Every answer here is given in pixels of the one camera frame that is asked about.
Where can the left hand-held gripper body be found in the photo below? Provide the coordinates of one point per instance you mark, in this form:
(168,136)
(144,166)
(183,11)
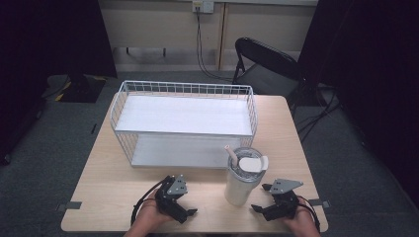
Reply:
(171,200)

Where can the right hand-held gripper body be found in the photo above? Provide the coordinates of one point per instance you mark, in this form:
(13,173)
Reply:
(285,205)

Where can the white cup with clear lid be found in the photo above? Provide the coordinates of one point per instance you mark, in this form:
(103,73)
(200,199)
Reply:
(242,184)

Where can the pink straw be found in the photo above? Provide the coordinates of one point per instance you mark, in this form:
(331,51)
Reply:
(231,154)

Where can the person's left hand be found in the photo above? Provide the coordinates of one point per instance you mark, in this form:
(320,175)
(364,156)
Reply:
(150,215)

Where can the person's right hand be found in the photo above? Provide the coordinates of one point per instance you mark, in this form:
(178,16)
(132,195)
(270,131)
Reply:
(304,223)

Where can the grey tape strip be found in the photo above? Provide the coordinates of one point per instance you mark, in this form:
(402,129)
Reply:
(318,203)
(69,205)

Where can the small black floor item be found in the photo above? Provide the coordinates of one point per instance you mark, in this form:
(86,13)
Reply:
(94,128)

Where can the black folding chair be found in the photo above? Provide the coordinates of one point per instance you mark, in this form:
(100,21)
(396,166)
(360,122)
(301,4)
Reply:
(267,62)

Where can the black stand base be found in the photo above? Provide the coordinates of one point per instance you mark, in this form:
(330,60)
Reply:
(80,89)

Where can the black curtain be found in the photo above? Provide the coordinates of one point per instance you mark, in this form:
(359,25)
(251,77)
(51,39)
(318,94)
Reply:
(49,49)
(372,82)

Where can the white wall socket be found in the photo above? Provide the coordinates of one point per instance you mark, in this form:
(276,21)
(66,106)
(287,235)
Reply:
(203,6)

